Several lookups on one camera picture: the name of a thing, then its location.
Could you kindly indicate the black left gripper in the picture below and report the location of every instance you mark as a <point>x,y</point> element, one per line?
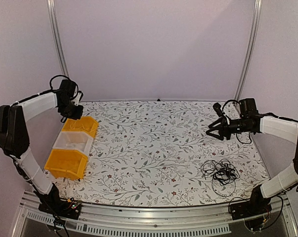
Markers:
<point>77,115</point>

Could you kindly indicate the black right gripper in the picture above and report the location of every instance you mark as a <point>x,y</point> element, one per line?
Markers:
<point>224,127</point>

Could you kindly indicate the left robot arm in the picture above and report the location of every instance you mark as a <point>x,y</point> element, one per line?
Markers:
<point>14,136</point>

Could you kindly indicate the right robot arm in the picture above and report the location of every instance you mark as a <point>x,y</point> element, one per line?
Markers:
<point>277,142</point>

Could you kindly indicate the yellow plastic bin far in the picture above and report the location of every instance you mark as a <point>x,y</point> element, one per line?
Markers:
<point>86,124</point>

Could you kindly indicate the yellow plastic bin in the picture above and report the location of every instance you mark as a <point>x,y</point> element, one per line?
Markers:
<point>68,164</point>
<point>86,124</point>

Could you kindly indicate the translucent white plastic bin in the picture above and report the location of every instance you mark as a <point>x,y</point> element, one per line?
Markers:
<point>74,140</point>

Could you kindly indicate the yellow plastic bin near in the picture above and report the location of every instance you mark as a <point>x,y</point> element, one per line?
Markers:
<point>68,164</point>

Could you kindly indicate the floral patterned table mat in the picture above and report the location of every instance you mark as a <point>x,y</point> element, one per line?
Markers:
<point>156,154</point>

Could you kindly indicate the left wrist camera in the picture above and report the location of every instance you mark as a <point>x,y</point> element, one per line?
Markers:
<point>77,98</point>

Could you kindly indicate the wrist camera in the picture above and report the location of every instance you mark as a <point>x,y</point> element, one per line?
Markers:
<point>219,112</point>
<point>77,98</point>

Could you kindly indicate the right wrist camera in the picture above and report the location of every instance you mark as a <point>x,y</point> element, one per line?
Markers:
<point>219,112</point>

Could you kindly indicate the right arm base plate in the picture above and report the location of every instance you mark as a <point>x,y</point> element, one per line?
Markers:
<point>247,209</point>

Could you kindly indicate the aluminium front rail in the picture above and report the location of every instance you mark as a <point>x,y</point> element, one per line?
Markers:
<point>97,220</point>

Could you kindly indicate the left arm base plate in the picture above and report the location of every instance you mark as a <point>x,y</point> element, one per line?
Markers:
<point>62,208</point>

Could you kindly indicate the left aluminium frame post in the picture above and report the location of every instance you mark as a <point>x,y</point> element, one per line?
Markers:
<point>56,36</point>

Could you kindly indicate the aluminium frame post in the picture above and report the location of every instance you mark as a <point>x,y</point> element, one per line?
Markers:
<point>250,48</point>
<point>56,36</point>

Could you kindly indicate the right aluminium frame post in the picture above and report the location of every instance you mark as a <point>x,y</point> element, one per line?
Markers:
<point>250,48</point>

